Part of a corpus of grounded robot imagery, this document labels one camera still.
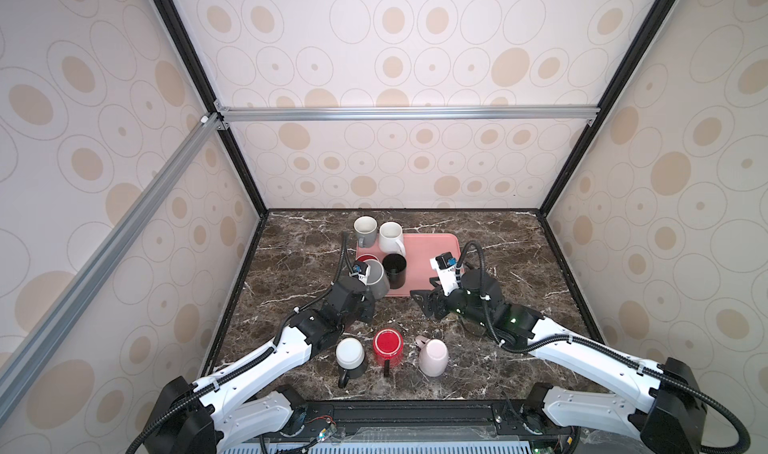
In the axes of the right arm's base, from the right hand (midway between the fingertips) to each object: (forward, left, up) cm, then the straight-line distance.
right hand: (422, 286), depth 75 cm
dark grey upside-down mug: (+2, +12, 0) cm, 12 cm away
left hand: (+1, +11, -4) cm, 12 cm away
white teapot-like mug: (+27, +8, -13) cm, 31 cm away
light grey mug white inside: (+31, +17, -13) cm, 38 cm away
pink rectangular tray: (+29, -3, -22) cm, 36 cm away
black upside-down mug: (+17, +7, -15) cm, 23 cm away
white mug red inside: (+19, +17, -13) cm, 28 cm away
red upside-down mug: (-11, +9, -12) cm, 19 cm away
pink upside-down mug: (-14, -2, -11) cm, 18 cm away
